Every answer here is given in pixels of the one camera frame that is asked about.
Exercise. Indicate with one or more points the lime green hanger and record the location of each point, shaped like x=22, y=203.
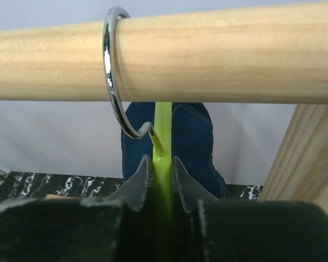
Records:
x=160, y=132

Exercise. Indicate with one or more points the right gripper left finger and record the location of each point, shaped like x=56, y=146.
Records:
x=114, y=228

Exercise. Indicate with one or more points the navy blue garment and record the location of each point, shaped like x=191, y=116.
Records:
x=192, y=143

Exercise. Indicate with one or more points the wooden clothes rack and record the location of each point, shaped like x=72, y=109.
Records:
x=272, y=54

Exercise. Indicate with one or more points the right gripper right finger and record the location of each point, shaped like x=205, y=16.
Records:
x=212, y=229

